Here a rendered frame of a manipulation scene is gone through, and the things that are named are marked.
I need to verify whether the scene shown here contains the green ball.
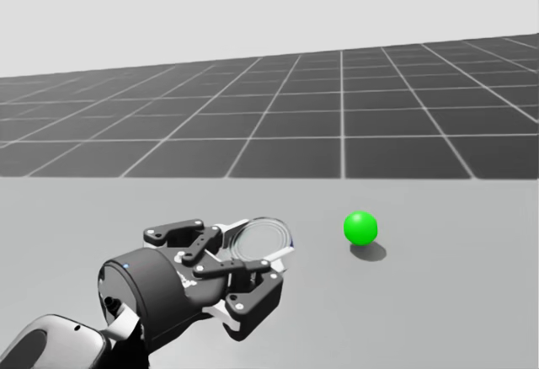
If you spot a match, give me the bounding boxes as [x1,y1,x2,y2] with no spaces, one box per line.
[343,210,379,247]

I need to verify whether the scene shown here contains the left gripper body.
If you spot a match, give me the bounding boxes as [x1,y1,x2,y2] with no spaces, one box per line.
[98,247,239,354]

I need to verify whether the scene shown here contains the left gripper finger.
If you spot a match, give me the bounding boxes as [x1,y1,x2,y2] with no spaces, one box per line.
[142,217,250,270]
[192,258,284,342]

